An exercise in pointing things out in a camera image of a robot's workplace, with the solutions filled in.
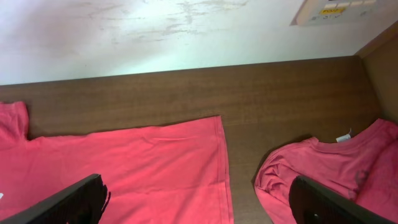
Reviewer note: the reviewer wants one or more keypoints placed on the beige wall control panel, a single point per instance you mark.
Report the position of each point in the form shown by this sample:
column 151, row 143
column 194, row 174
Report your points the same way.
column 322, row 12

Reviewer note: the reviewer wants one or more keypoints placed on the red garment at right edge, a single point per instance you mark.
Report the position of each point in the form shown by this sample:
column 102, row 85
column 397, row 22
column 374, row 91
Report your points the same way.
column 343, row 167

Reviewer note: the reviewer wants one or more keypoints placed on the red printed soccer t-shirt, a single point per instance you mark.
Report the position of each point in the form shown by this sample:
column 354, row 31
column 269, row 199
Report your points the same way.
column 169, row 174

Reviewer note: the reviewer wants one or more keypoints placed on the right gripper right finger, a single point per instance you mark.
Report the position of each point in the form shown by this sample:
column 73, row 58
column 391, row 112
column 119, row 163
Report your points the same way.
column 313, row 203

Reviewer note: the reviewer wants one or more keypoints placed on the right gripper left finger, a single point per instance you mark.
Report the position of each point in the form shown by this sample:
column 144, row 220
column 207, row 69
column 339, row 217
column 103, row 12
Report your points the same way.
column 84, row 202

